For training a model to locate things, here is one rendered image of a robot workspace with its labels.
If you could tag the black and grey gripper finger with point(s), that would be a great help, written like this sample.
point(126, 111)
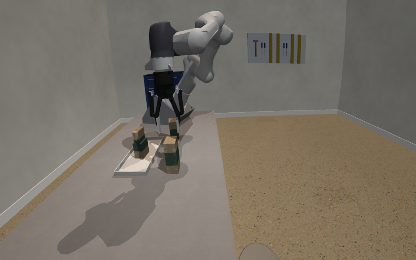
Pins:
point(171, 99)
point(151, 108)

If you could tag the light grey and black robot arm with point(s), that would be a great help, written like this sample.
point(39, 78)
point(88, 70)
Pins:
point(205, 39)

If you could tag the tan rectangular block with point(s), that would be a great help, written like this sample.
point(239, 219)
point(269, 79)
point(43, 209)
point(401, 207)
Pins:
point(140, 144)
point(173, 128)
point(171, 153)

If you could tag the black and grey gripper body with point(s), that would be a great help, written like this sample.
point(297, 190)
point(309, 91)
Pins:
point(164, 81)

